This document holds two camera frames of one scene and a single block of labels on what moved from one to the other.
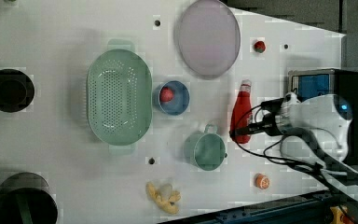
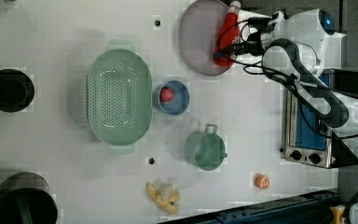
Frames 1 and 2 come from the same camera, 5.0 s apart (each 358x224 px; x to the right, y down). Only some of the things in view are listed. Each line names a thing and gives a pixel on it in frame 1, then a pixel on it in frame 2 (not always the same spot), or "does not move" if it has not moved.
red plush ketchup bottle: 241,114 to 229,35
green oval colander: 118,96 does not move
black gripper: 268,125 to 254,45
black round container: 8,91 does not move
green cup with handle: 205,148 does not move
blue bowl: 180,100 does not move
